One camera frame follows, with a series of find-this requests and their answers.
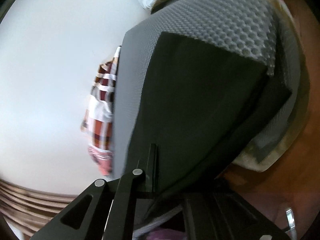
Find black pants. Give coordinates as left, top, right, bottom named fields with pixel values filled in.
left=125, top=32, right=292, bottom=193

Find brown striped curtain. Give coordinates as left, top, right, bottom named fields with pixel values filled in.
left=1, top=180, right=76, bottom=239

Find pink checkered pillow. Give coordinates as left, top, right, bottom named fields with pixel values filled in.
left=81, top=46, right=121, bottom=177

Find grey mesh mattress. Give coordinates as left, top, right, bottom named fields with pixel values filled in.
left=113, top=0, right=304, bottom=178

